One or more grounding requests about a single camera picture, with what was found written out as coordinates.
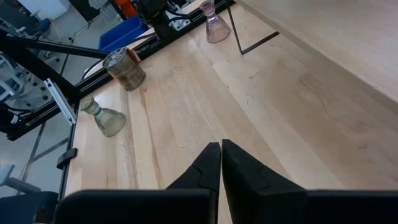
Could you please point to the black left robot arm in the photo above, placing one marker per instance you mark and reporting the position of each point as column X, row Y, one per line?
column 155, row 12

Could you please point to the pink glass candlestick holder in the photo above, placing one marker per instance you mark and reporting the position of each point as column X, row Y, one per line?
column 216, row 29

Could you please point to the blue office chair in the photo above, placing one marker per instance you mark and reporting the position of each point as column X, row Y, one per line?
column 21, row 208

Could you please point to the silver frame bracket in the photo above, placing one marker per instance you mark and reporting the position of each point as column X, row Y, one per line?
column 60, row 101

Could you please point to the blue plastic bin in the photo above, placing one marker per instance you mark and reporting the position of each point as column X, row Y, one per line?
column 124, row 31

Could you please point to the black aluminium table frame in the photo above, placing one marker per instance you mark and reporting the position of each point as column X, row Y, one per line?
column 90, row 85

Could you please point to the orange object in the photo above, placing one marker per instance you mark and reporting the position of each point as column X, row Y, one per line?
column 126, row 7

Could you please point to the green glass candlestick holder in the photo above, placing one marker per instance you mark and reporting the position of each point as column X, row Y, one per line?
column 109, row 121

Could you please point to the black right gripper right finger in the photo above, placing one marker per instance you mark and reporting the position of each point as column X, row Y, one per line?
column 255, row 199

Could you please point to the silver candle tin orange label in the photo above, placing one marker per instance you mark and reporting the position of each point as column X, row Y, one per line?
column 126, row 73

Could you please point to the black table edge clip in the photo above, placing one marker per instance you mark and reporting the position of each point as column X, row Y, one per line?
column 66, row 157

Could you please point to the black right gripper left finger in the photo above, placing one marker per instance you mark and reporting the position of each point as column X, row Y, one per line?
column 186, row 205

